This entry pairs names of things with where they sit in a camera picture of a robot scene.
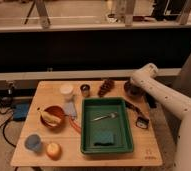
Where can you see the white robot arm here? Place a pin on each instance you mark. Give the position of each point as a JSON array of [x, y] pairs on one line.
[[174, 101]]

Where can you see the small metal cup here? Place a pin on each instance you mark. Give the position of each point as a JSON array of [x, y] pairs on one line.
[[85, 90]]

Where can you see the white plastic cup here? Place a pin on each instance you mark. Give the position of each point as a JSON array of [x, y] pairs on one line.
[[67, 91]]

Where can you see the silver metal fork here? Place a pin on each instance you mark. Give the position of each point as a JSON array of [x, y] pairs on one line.
[[111, 115]]

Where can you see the blue plastic cup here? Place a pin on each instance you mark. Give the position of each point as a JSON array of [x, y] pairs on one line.
[[33, 143]]

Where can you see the dark brown bowl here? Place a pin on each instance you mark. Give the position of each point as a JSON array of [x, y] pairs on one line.
[[132, 90]]

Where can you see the green plastic tray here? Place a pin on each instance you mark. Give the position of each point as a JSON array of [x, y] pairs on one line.
[[119, 126]]

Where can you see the red bowl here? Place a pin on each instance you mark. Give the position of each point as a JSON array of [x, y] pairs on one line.
[[56, 111]]

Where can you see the green sponge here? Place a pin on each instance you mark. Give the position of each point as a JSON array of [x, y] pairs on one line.
[[103, 139]]

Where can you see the yellow banana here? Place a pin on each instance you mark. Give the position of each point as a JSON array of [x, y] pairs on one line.
[[51, 119]]

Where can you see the blue box on floor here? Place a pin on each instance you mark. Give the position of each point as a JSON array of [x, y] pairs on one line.
[[20, 112]]

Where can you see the grey spatula red handle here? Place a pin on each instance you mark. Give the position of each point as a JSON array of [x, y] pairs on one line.
[[70, 111]]

